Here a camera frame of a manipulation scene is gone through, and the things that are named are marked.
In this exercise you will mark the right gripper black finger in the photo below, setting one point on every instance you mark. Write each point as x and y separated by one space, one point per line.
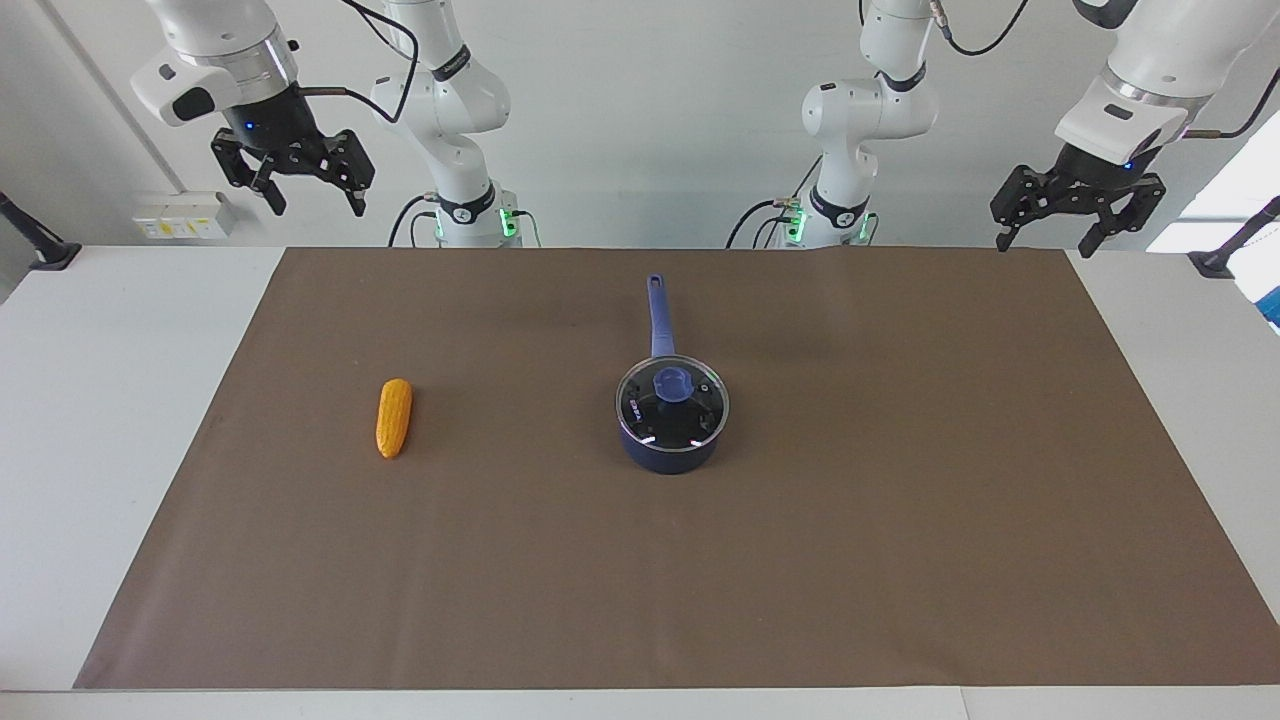
350 165
240 165

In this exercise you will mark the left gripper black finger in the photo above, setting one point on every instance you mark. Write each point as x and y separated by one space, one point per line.
1020 195
1135 205

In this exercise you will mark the black clamp stand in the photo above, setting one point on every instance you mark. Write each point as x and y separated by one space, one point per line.
50 255
1215 262

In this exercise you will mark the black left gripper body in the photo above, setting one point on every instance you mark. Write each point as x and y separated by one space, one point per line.
1100 172

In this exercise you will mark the white wall socket box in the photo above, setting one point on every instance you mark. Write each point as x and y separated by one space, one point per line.
185 217

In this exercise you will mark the brown table mat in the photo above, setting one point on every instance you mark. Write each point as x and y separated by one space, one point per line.
640 570

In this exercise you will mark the blue object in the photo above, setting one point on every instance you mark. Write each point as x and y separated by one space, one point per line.
1272 308

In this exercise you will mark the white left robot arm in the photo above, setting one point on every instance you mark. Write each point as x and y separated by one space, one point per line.
850 110

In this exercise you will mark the yellow corn cob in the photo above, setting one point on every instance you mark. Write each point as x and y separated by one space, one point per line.
394 420

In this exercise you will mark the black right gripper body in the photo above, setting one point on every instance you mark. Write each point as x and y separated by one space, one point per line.
275 125

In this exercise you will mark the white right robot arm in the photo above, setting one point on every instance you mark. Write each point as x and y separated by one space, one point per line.
450 150

